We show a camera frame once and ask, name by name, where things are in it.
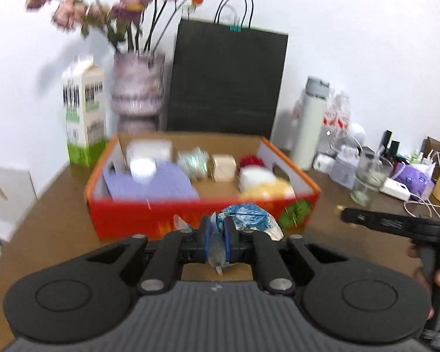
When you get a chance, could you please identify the blue white snack bag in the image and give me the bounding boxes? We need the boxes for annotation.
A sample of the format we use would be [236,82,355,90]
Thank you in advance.
[172,202,284,276]

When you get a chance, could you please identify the purple cloth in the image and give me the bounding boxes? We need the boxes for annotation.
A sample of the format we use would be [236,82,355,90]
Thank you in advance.
[103,162,199,201]

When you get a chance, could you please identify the iridescent wrapper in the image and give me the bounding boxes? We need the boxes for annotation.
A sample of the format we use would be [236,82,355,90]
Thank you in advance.
[177,147,210,180]

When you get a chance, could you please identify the yellow plush toy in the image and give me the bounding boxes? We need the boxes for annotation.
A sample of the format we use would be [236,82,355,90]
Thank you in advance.
[238,165,296,200]

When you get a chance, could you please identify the red artificial rose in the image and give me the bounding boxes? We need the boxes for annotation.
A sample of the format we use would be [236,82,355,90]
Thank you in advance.
[238,154,265,171]

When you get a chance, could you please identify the white round lid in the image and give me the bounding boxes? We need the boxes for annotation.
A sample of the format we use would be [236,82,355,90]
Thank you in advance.
[128,157,157,184]

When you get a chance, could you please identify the clear plastic wipes pack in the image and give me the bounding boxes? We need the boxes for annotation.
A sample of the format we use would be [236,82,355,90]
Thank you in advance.
[126,139,173,164]

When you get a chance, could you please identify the purple pouch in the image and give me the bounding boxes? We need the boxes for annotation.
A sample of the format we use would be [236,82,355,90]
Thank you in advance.
[391,163,435,200]

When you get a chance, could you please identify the red cardboard box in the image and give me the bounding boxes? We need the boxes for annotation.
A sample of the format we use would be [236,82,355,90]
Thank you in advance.
[84,132,321,240]

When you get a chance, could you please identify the clear drinking glass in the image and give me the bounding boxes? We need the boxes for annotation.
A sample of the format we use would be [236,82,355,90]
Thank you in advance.
[351,154,393,207]

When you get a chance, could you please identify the white usb charger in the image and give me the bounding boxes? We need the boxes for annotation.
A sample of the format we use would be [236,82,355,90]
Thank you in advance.
[312,153,335,174]

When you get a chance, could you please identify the white thermos bottle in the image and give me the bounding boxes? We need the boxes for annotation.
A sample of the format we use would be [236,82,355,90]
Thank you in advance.
[291,76,330,170]

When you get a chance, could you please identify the black paper bag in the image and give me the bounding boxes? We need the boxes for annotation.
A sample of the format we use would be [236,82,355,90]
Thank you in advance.
[167,0,288,138]

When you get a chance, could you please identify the white green milk carton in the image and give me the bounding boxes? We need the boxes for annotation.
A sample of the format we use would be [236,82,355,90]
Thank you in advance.
[62,55,107,167]

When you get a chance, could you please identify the dried pink flowers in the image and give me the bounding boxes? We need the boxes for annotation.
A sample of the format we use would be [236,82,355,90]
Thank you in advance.
[24,0,205,54]

